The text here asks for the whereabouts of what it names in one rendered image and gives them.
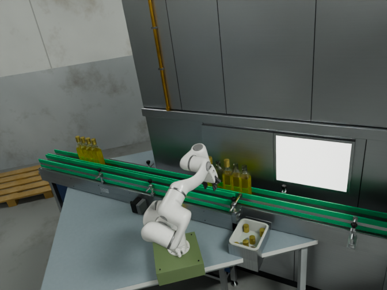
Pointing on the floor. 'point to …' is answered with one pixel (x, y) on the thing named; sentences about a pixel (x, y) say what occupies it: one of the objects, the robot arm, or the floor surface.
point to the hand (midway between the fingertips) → (209, 186)
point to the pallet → (16, 193)
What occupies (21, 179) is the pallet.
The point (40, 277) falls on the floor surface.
